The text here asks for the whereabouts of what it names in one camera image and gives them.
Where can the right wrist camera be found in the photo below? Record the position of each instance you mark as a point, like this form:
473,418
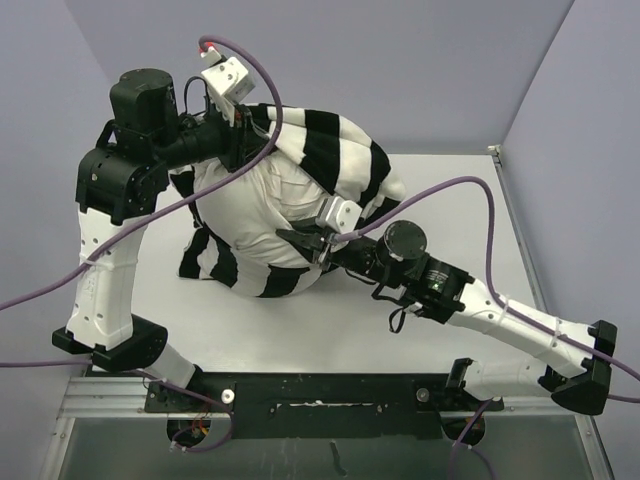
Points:
338,215

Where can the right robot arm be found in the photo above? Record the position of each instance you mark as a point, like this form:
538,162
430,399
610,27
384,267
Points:
565,361

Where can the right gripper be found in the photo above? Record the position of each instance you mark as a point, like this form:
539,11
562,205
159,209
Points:
313,245

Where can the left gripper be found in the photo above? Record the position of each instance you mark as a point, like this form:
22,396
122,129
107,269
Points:
248,140

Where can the black white striped pillowcase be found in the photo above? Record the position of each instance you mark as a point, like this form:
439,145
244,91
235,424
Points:
339,156

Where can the white pillow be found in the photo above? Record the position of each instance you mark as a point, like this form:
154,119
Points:
239,223

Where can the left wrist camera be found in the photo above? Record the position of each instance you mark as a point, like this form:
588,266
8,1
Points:
228,81

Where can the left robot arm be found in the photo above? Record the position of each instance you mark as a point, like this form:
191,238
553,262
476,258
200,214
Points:
118,183

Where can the aluminium frame rail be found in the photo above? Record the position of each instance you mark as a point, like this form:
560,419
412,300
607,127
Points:
103,398

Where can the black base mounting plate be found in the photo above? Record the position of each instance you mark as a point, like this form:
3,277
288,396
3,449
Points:
336,406

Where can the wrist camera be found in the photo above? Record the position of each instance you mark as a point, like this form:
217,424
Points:
228,81
338,215

